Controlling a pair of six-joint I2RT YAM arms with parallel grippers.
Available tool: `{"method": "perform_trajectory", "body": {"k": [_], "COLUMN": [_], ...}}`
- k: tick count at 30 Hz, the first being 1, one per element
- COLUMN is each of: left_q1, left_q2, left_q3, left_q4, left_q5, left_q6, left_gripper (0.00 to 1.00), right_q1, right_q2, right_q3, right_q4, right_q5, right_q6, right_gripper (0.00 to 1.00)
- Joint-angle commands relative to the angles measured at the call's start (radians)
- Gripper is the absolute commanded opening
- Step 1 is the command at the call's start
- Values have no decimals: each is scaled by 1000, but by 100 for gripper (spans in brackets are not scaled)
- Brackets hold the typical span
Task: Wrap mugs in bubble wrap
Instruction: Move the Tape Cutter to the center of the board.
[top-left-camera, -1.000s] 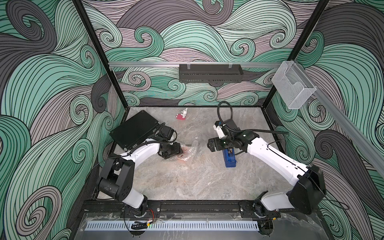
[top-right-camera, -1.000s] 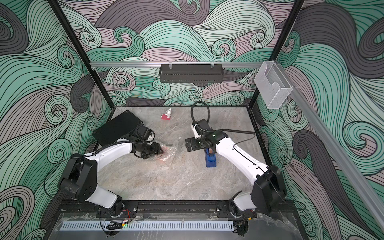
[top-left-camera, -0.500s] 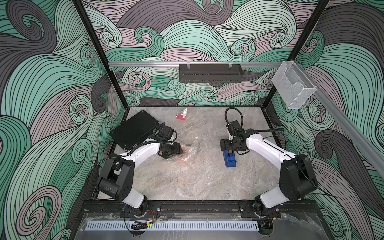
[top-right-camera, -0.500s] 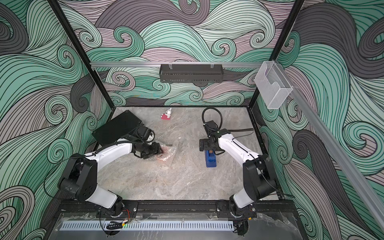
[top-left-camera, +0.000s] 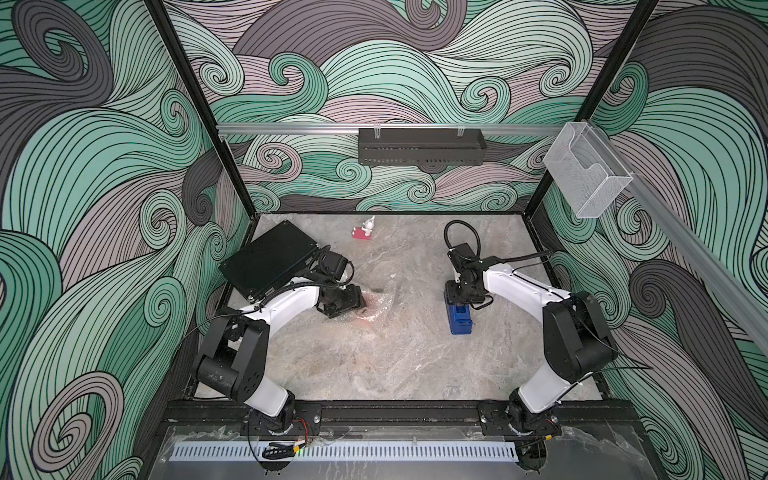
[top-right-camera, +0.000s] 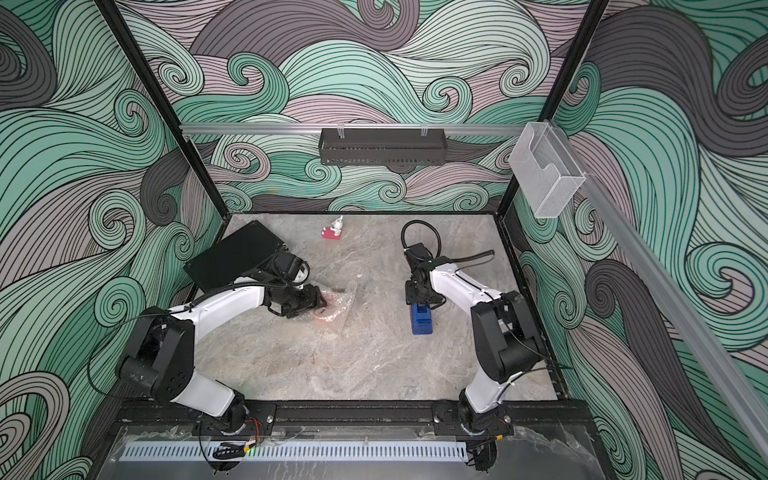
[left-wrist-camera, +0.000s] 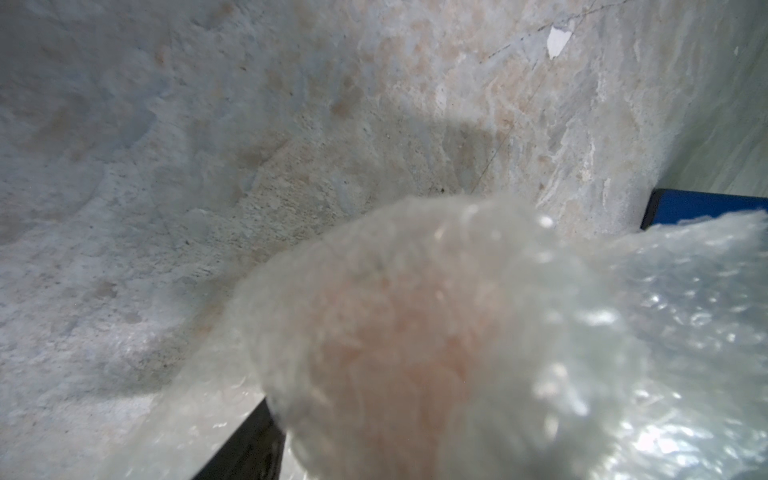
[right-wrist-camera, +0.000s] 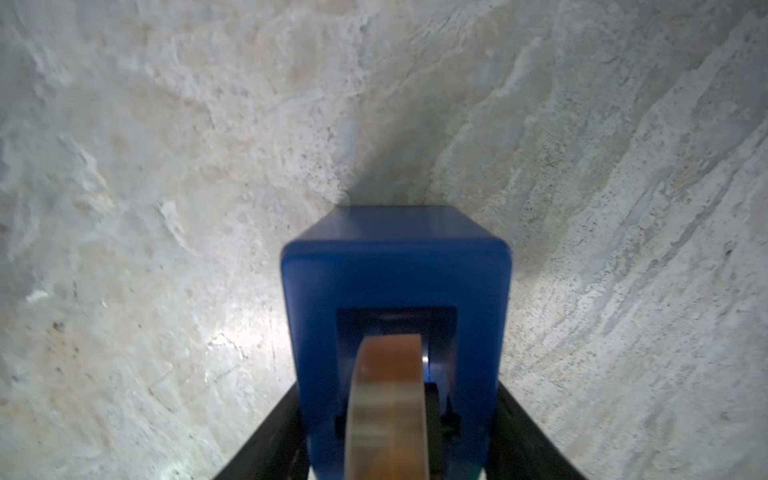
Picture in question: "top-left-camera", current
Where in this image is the black hard case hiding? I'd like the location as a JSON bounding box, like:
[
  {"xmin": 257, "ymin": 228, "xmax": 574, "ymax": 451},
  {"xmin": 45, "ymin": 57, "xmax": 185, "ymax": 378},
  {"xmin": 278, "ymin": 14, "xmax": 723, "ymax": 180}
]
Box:
[{"xmin": 219, "ymin": 220, "xmax": 319, "ymax": 301}]

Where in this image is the aluminium wall rail right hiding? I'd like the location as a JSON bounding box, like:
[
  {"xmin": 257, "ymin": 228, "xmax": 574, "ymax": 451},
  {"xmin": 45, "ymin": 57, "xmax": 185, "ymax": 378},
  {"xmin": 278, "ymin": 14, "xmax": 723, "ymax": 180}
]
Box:
[{"xmin": 589, "ymin": 124, "xmax": 767, "ymax": 352}]

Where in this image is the aluminium wall rail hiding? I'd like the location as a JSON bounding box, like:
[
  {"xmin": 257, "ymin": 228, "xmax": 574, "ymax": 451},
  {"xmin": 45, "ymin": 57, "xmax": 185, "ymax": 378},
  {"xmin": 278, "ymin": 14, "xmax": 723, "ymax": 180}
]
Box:
[
  {"xmin": 589, "ymin": 124, "xmax": 767, "ymax": 352},
  {"xmin": 217, "ymin": 122, "xmax": 565, "ymax": 138}
]

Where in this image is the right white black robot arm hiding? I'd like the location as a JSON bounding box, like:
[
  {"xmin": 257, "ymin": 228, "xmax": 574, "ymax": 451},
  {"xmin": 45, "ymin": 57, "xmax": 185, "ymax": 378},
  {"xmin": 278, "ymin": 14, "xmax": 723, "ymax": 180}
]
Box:
[{"xmin": 443, "ymin": 219, "xmax": 623, "ymax": 438}]

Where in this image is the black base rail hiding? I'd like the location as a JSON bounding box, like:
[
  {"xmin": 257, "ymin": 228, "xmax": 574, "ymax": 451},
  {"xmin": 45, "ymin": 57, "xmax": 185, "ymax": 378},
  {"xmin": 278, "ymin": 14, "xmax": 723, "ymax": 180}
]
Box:
[{"xmin": 161, "ymin": 400, "xmax": 642, "ymax": 439}]

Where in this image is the white slotted cable duct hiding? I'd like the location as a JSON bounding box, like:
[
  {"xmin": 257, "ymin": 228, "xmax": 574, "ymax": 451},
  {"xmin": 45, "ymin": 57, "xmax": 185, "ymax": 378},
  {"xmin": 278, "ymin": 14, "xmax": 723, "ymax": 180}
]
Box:
[{"xmin": 169, "ymin": 440, "xmax": 518, "ymax": 463}]

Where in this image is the aluminium wall rail back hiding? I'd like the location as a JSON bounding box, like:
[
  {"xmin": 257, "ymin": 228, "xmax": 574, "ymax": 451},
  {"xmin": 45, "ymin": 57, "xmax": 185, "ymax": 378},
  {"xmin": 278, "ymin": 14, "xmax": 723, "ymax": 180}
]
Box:
[{"xmin": 217, "ymin": 122, "xmax": 565, "ymax": 138}]

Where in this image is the white bunny on pink base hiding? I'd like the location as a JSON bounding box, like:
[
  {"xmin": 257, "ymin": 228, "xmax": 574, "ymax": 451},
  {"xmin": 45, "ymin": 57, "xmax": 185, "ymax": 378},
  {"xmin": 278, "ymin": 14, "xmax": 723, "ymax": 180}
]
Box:
[{"xmin": 352, "ymin": 216, "xmax": 375, "ymax": 240}]

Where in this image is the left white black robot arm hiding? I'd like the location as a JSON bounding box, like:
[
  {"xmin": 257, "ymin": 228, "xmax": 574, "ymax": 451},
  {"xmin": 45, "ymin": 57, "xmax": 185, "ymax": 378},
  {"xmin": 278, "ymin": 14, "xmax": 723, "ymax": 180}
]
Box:
[{"xmin": 192, "ymin": 245, "xmax": 366, "ymax": 425}]

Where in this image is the black wall-mounted tray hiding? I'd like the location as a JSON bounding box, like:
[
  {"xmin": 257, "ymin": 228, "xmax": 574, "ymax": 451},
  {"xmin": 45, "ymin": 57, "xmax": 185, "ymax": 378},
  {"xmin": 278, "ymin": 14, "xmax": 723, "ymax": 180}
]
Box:
[{"xmin": 357, "ymin": 127, "xmax": 488, "ymax": 172}]

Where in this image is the clear acrylic wall holder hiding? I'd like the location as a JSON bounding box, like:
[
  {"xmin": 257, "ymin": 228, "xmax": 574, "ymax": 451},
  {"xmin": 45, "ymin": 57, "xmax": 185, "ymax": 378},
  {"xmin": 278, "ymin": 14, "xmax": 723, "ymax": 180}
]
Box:
[{"xmin": 544, "ymin": 122, "xmax": 632, "ymax": 219}]

